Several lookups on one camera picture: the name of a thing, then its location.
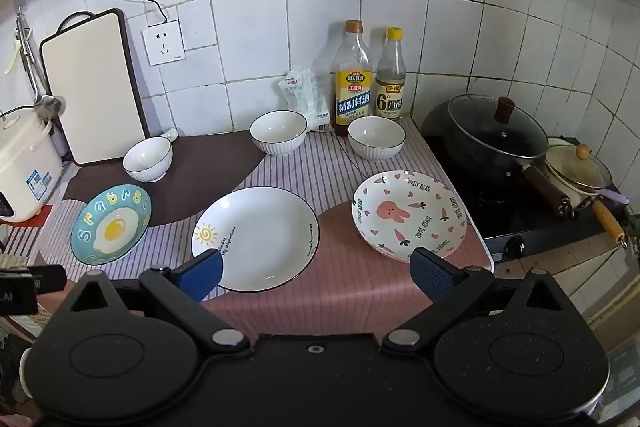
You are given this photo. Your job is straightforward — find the white salt bag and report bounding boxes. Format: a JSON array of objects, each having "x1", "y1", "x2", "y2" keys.
[{"x1": 277, "y1": 66, "x2": 334, "y2": 133}]

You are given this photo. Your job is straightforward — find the black gas stove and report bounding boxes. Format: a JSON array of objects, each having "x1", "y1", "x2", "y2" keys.
[{"x1": 422, "y1": 131, "x2": 627, "y2": 259}]

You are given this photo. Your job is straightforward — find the white ribbed bowl dark rim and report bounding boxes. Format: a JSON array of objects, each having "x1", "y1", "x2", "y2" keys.
[
  {"x1": 347, "y1": 116, "x2": 406, "y2": 162},
  {"x1": 122, "y1": 136, "x2": 174, "y2": 183},
  {"x1": 249, "y1": 110, "x2": 309, "y2": 156}
]

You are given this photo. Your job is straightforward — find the white wall socket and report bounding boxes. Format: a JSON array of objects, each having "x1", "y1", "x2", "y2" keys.
[{"x1": 142, "y1": 19, "x2": 186, "y2": 66}]

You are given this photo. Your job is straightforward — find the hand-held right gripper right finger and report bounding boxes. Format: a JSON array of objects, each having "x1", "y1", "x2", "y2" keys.
[{"x1": 382, "y1": 247, "x2": 574, "y2": 354}]

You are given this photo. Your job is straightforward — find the cream pot wooden handle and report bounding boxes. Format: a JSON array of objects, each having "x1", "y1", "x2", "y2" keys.
[{"x1": 545, "y1": 142, "x2": 629, "y2": 249}]

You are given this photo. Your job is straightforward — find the white plate sun print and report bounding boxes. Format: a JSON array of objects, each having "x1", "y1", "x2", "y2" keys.
[{"x1": 191, "y1": 186, "x2": 320, "y2": 293}]

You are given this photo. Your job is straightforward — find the metal ladle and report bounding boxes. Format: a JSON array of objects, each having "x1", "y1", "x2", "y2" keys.
[{"x1": 15, "y1": 14, "x2": 67, "y2": 118}]

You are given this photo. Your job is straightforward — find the blue fried egg plate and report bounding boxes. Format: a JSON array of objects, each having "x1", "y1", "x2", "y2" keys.
[{"x1": 69, "y1": 184, "x2": 153, "y2": 266}]

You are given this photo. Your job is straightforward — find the cream cutting board dark rim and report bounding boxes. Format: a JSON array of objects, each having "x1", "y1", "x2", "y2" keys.
[{"x1": 39, "y1": 9, "x2": 151, "y2": 166}]

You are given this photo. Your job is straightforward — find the glass wok lid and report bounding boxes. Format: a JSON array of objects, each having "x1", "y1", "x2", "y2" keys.
[{"x1": 447, "y1": 94, "x2": 550, "y2": 158}]

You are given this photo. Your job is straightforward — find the white rice cooker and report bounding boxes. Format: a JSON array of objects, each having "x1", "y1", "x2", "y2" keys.
[{"x1": 0, "y1": 109, "x2": 64, "y2": 223}]

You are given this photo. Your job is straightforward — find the striped patchwork tablecloth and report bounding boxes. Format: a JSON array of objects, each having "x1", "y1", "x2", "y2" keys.
[{"x1": 49, "y1": 116, "x2": 496, "y2": 339}]

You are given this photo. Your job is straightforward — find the pink rabbit print plate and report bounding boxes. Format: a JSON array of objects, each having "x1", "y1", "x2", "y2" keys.
[{"x1": 351, "y1": 170, "x2": 470, "y2": 263}]

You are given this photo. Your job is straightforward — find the thin black cable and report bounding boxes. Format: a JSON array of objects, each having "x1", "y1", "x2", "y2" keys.
[{"x1": 332, "y1": 136, "x2": 367, "y2": 180}]

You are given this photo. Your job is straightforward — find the yellow label cooking wine bottle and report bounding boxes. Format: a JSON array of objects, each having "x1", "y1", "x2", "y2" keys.
[{"x1": 332, "y1": 20, "x2": 374, "y2": 138}]

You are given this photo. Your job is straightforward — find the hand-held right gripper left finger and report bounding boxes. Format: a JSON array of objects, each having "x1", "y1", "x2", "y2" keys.
[{"x1": 67, "y1": 249, "x2": 251, "y2": 356}]

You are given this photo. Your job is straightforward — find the clear vinegar bottle yellow cap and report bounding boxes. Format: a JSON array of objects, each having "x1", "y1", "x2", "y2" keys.
[{"x1": 374, "y1": 26, "x2": 406, "y2": 124}]

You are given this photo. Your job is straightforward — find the cream pot glass lid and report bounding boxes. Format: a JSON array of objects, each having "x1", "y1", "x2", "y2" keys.
[{"x1": 545, "y1": 142, "x2": 614, "y2": 194}]

